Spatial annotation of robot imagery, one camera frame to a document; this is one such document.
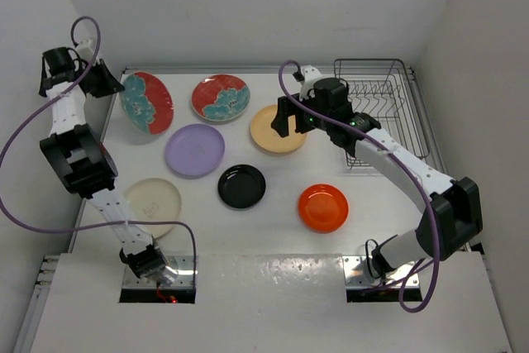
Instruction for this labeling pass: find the cream bear plate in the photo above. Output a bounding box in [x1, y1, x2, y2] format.
[124, 178, 182, 238]

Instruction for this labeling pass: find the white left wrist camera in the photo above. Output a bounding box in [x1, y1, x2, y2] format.
[74, 38, 97, 62]

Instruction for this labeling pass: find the red teal floral plate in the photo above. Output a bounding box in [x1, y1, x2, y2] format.
[190, 74, 250, 122]
[120, 72, 174, 136]

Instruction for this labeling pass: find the wire dish rack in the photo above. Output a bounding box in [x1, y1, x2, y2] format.
[333, 58, 430, 160]

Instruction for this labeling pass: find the metal base plate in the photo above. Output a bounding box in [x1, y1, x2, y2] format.
[122, 254, 198, 290]
[341, 254, 422, 289]

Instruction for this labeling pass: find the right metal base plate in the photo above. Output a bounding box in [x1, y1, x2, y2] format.
[341, 254, 422, 289]

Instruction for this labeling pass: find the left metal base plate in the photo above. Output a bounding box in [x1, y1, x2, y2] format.
[122, 254, 198, 290]

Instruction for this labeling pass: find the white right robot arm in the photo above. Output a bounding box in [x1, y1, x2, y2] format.
[271, 78, 483, 279]

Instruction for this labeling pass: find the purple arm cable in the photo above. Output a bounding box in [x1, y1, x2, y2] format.
[278, 59, 442, 312]
[0, 16, 198, 288]

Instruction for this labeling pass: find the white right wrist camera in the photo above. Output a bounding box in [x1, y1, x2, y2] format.
[293, 65, 325, 101]

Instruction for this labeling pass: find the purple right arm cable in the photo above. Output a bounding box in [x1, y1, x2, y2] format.
[278, 59, 442, 312]

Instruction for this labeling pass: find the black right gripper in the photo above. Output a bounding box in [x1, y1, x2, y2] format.
[273, 91, 332, 136]

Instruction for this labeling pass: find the purple plate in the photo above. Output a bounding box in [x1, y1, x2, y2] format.
[164, 123, 226, 178]

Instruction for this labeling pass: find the black plate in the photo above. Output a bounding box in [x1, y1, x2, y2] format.
[217, 165, 266, 210]

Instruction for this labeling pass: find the yellow plate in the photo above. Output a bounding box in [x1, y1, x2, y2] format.
[250, 105, 307, 154]

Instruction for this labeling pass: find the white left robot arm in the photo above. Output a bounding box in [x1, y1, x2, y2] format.
[39, 47, 176, 286]

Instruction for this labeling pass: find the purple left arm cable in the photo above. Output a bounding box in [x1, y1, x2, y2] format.
[0, 16, 198, 288]

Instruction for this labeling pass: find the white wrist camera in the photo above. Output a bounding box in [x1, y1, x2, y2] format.
[293, 65, 325, 101]
[74, 38, 97, 62]

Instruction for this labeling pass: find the orange plate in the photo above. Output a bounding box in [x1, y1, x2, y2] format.
[298, 184, 350, 233]

